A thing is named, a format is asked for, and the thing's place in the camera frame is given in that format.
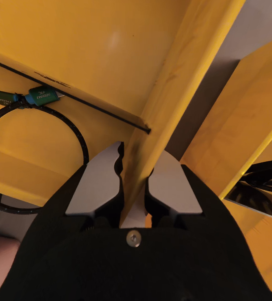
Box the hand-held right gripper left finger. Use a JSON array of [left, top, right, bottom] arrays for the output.
[[65, 141, 125, 220]]

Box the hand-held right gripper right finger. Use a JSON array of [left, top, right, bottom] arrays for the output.
[[145, 150, 203, 220]]

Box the yellow plastic bin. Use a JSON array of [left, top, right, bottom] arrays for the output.
[[0, 0, 247, 228], [180, 33, 272, 293]]

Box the black usb-c cable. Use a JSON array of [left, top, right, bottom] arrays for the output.
[[240, 158, 272, 195]]

